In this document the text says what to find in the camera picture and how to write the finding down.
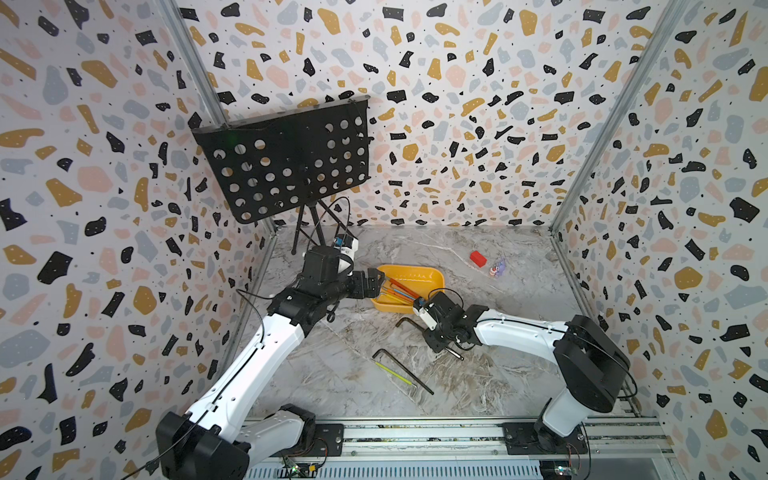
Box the orange hex key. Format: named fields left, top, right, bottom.
left=382, top=279, right=420, bottom=305

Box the yellow hex key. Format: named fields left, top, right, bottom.
left=380, top=292, right=412, bottom=305

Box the yellow plastic storage box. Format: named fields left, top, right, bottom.
left=372, top=264, right=445, bottom=314

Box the red hex key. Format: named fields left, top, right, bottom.
left=388, top=278, right=422, bottom=300

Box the long black hex key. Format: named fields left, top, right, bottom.
left=395, top=317, right=465, bottom=361

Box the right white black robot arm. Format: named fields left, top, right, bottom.
left=413, top=291, right=630, bottom=453

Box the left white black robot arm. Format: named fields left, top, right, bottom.
left=156, top=268, right=385, bottom=479

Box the lime green hex key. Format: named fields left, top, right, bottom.
left=374, top=362, right=414, bottom=386

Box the small purple toy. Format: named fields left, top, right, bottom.
left=489, top=258, right=506, bottom=278

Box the red small block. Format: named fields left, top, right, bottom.
left=470, top=251, right=487, bottom=268

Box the black perforated music stand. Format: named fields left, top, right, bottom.
left=193, top=95, right=371, bottom=230

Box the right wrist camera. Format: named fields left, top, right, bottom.
left=413, top=297, right=437, bottom=330

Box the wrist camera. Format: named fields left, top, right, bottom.
left=302, top=234, right=359, bottom=283
left=413, top=297, right=437, bottom=330

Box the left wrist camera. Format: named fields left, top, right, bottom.
left=302, top=234, right=359, bottom=283

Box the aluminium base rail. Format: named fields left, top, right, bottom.
left=247, top=417, right=685, bottom=479

